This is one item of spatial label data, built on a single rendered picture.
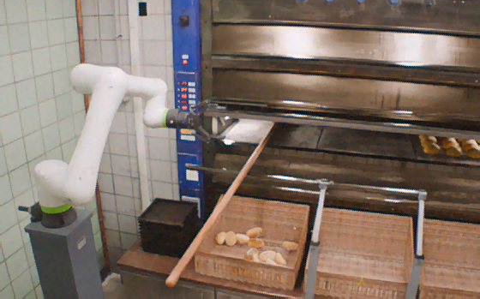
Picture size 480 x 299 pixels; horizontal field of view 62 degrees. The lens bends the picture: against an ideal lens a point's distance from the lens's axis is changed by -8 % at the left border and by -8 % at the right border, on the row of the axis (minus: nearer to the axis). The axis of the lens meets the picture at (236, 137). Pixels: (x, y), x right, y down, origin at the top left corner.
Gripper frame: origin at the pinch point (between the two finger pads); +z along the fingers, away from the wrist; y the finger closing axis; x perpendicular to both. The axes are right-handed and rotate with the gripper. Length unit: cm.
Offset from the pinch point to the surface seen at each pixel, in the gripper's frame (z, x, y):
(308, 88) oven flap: 30, -56, -6
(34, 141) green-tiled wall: -115, -2, 21
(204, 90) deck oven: -30, -55, -1
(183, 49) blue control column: -41, -52, -25
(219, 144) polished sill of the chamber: -21, -55, 31
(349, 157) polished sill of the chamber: 56, -55, 31
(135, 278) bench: -56, -1, 99
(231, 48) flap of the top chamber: -13, -53, -27
